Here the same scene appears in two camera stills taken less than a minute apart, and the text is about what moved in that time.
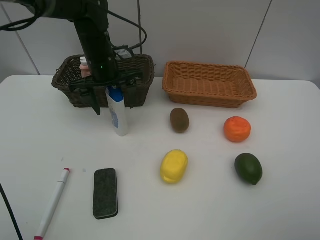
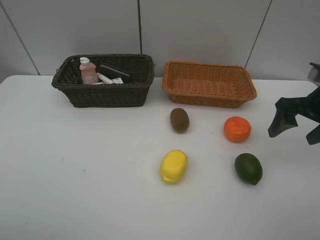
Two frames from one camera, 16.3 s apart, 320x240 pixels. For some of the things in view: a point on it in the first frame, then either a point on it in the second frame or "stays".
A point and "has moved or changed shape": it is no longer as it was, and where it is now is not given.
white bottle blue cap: [116, 99] has moved or changed shape
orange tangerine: [237, 129] stays
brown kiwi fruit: [179, 120] stays
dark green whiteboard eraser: [105, 201] has moved or changed shape
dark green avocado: [249, 167] stays
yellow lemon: [173, 166] stays
